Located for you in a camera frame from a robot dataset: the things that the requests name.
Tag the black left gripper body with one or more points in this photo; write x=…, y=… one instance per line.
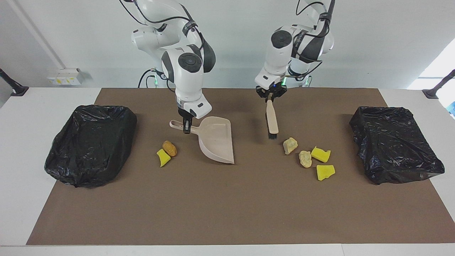
x=272, y=90

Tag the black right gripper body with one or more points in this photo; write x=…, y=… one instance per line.
x=185, y=114

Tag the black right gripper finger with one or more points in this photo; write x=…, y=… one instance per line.
x=187, y=127

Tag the beige hand brush black bristles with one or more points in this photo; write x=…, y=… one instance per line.
x=272, y=121

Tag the brown bread roll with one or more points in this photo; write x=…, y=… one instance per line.
x=170, y=148

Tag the beige plastic dustpan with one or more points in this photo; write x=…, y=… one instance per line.
x=217, y=142

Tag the small yellow sponge wedge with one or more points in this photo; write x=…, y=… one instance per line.
x=162, y=158

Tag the angular beige bread piece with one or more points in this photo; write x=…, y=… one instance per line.
x=290, y=145

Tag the round beige bread piece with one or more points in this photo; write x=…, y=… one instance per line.
x=305, y=159

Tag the yellow sponge piece with tail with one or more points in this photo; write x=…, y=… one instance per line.
x=321, y=155

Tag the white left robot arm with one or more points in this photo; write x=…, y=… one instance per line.
x=280, y=57

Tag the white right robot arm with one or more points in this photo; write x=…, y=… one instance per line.
x=188, y=85

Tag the black bag-lined bin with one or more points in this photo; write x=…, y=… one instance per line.
x=394, y=149
x=92, y=149

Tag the brown table mat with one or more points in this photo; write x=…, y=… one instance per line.
x=227, y=206

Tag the blue object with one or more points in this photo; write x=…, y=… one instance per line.
x=452, y=108

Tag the white wall socket box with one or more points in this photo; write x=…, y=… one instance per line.
x=65, y=76

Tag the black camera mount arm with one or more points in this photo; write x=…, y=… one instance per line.
x=432, y=93
x=17, y=90

